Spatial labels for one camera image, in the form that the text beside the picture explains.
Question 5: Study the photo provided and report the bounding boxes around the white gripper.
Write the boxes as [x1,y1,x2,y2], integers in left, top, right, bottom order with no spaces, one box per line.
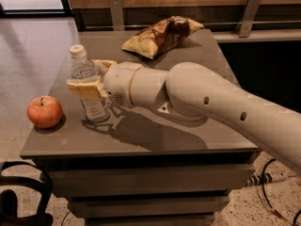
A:
[67,59,142,107]

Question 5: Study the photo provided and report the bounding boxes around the clear plastic water bottle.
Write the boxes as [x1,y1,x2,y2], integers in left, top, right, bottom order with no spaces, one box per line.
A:
[67,44,109,122]

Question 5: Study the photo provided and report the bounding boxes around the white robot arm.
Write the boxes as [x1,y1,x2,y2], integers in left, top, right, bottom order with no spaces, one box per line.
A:
[67,62,301,173]

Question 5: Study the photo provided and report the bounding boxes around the red apple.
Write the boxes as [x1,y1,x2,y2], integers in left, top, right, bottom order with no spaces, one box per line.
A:
[26,96,63,129]

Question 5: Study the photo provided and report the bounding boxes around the brown yellow chip bag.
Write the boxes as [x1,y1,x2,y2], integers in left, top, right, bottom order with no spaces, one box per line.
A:
[121,16,204,59]

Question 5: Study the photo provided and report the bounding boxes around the grey drawer cabinet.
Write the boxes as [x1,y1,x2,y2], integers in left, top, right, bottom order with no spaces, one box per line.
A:
[20,28,273,226]

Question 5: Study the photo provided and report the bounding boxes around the black headphones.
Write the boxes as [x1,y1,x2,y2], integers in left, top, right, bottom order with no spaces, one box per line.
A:
[0,161,54,226]

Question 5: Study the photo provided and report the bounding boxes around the white power strip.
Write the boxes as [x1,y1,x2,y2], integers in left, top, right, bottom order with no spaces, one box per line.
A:
[245,172,288,186]

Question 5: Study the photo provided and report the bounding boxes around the left metal wall bracket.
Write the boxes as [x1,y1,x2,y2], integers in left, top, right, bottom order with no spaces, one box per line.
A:
[109,0,125,31]

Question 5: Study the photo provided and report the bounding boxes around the metal wall bracket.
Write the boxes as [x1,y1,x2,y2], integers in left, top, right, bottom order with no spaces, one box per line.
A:
[109,0,125,31]
[236,0,261,38]

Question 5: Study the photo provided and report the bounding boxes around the right metal wall bracket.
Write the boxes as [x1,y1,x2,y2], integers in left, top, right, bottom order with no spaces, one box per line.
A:
[236,0,261,38]

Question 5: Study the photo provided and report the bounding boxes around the black floor cable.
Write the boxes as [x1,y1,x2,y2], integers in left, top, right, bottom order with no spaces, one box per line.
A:
[261,157,301,226]

